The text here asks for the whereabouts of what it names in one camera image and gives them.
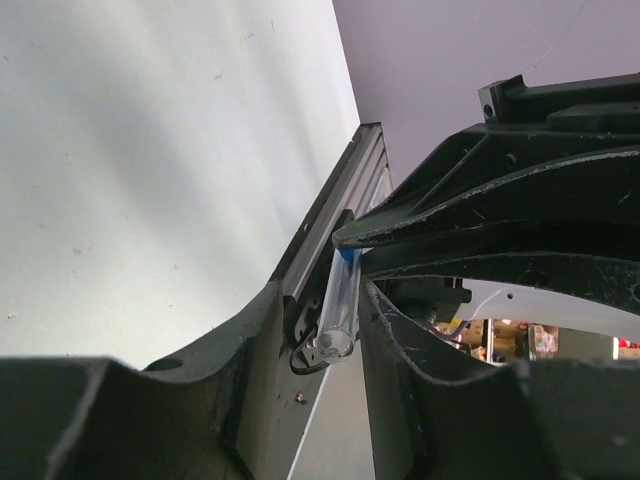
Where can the aluminium front frame rail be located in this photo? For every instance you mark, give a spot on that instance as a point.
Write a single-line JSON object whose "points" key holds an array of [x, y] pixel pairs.
{"points": [[349, 189]]}

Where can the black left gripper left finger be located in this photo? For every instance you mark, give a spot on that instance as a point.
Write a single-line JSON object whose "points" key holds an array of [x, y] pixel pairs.
{"points": [[221, 407]]}

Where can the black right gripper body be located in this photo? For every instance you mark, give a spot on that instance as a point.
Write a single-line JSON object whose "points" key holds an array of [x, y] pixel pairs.
{"points": [[526, 126]]}

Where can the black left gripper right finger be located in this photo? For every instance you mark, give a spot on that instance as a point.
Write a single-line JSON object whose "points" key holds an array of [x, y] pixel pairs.
{"points": [[438, 413]]}

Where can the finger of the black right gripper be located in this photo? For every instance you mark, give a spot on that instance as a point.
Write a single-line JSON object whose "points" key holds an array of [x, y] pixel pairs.
{"points": [[608, 281], [595, 187]]}

